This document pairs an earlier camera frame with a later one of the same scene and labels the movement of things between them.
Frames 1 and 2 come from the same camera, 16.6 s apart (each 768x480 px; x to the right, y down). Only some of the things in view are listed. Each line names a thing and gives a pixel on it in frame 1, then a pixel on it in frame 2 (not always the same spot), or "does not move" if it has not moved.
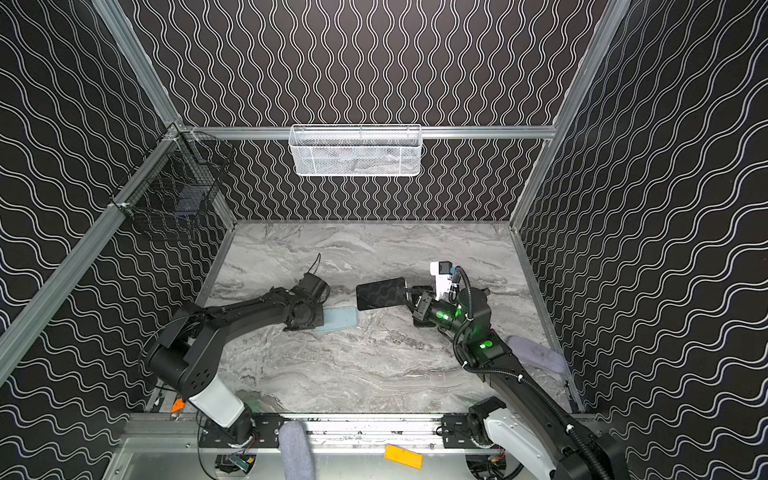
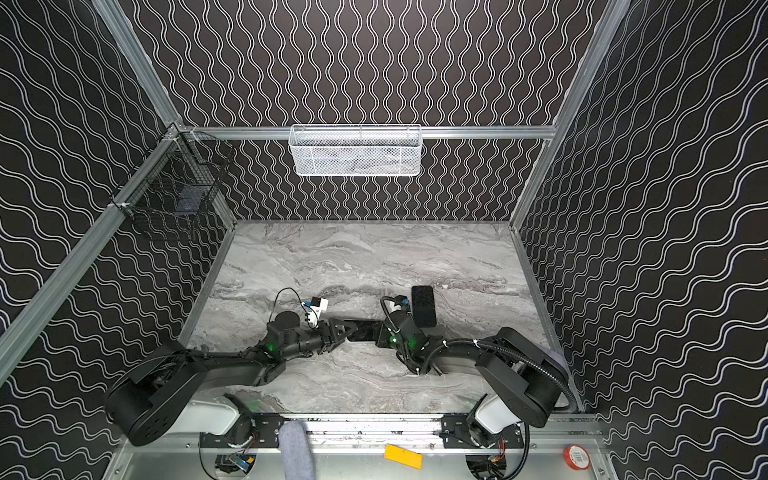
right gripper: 420,303 -> 387,331
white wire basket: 355,150 does not move
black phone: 381,294 -> 367,330
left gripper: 309,315 -> 327,335
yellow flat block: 407,458 does not move
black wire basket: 182,174 does not move
